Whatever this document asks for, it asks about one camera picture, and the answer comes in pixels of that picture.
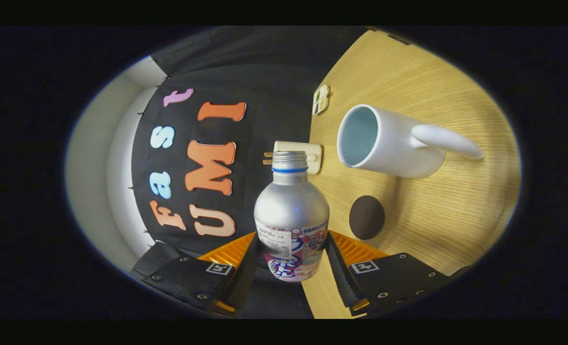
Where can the white cup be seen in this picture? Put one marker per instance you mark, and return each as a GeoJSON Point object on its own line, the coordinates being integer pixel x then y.
{"type": "Point", "coordinates": [394, 143]}

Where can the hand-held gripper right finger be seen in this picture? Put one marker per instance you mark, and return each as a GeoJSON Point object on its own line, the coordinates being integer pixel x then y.
{"type": "Point", "coordinates": [399, 278]}

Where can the wooden table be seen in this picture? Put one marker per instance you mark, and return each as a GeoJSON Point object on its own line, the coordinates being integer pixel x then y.
{"type": "Point", "coordinates": [456, 215]}

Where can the dark brown round coaster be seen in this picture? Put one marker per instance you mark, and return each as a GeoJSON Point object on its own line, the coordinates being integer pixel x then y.
{"type": "Point", "coordinates": [366, 218]}

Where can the white toaster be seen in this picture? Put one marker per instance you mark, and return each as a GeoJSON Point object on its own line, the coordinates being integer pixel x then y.
{"type": "Point", "coordinates": [315, 158]}

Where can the silver juice bottle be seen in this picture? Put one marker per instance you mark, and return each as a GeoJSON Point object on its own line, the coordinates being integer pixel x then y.
{"type": "Point", "coordinates": [291, 206]}

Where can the row of cloth clips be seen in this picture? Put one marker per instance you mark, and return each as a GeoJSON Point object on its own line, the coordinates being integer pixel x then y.
{"type": "Point", "coordinates": [166, 76]}

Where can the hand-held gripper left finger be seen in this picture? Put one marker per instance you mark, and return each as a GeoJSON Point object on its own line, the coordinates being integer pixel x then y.
{"type": "Point", "coordinates": [188, 280]}

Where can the white divided tray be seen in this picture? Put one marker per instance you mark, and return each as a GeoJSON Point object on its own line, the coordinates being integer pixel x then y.
{"type": "Point", "coordinates": [321, 99]}

